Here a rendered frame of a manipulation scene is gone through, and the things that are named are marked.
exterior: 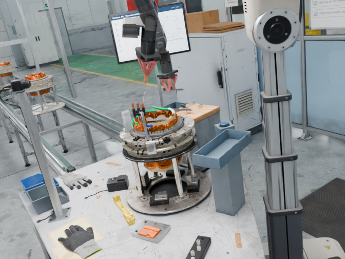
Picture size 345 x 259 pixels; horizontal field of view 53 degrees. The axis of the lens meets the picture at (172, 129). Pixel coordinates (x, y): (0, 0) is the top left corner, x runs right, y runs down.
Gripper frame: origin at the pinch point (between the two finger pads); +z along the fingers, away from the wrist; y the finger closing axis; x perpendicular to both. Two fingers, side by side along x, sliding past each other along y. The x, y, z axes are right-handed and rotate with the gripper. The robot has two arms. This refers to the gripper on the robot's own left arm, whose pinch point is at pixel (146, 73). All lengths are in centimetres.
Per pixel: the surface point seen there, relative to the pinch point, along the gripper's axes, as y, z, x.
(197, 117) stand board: 4.9, 24.9, 25.4
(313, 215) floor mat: 25, 120, 126
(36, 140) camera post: -8, 27, -44
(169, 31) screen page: -89, 22, 61
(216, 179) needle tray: 41, 27, 11
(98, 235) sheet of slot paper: 28, 51, -31
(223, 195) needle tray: 45, 32, 13
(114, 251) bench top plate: 41, 46, -30
